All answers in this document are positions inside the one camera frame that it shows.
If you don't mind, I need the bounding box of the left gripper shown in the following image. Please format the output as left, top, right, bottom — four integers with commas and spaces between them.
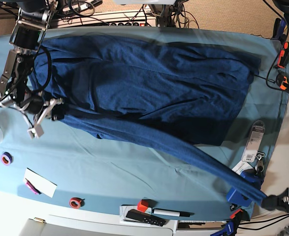
261, 187, 289, 211

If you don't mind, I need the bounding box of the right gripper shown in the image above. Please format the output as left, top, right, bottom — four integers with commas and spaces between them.
16, 94, 65, 120

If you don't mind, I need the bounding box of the blue t-shirt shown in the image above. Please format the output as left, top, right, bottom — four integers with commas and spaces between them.
29, 35, 266, 204

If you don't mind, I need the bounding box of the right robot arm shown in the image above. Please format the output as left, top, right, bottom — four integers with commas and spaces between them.
0, 0, 63, 120

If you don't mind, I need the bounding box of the blue box with black knob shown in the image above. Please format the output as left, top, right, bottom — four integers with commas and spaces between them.
226, 169, 264, 207

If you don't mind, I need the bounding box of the blue orange bottom clamp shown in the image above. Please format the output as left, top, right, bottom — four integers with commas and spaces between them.
211, 209, 248, 236

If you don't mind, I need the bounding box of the white paper tag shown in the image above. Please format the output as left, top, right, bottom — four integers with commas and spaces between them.
232, 161, 252, 175

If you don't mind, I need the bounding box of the light blue table cloth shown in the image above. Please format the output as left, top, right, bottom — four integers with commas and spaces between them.
0, 27, 289, 220

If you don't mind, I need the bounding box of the purple tape roll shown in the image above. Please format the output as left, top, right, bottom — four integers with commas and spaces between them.
1, 152, 13, 166

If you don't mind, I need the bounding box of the clear blister pack with label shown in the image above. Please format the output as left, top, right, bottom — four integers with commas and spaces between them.
241, 120, 265, 163

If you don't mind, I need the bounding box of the white notepad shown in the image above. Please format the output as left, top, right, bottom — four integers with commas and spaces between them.
23, 168, 57, 198

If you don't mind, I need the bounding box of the red tape roll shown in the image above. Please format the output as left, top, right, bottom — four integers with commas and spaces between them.
69, 197, 84, 209

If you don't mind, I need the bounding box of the white black marker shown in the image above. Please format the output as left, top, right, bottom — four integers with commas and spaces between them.
152, 208, 194, 217

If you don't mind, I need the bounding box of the white power strip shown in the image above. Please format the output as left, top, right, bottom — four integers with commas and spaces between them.
50, 9, 157, 29

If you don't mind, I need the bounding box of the orange black utility knife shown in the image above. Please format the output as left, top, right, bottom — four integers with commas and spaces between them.
276, 73, 289, 94

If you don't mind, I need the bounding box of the red cube block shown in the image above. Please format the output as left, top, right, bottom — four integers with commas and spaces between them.
137, 200, 150, 213

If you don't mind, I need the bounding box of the black remote control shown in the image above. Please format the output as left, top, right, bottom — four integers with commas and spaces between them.
126, 209, 166, 227

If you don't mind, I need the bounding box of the orange black clamp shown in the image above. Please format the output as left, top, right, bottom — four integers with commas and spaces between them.
276, 42, 289, 68

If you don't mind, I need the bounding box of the blue black spring clamp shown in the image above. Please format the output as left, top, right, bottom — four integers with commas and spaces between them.
271, 18, 287, 41

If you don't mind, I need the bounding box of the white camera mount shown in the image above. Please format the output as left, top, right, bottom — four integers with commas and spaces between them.
21, 98, 64, 139

